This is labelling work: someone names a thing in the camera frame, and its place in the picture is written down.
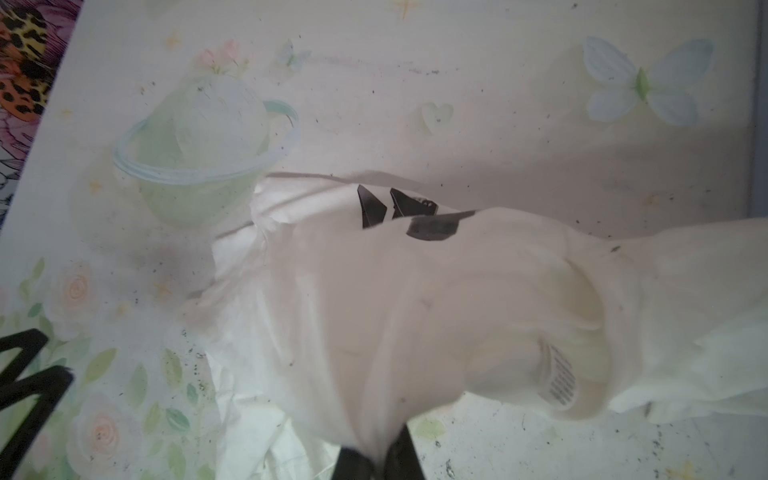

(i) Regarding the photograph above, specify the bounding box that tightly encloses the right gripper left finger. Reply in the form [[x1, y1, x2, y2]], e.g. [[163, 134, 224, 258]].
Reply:
[[331, 448, 375, 480]]

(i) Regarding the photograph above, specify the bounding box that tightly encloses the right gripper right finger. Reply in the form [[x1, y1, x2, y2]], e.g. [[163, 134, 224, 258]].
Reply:
[[383, 425, 426, 480]]

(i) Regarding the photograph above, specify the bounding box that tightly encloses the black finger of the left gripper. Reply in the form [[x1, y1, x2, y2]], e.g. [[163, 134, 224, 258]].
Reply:
[[1, 329, 74, 479]]

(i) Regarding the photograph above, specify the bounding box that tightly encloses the white printed t-shirt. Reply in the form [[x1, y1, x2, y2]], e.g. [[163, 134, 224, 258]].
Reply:
[[180, 176, 767, 479]]

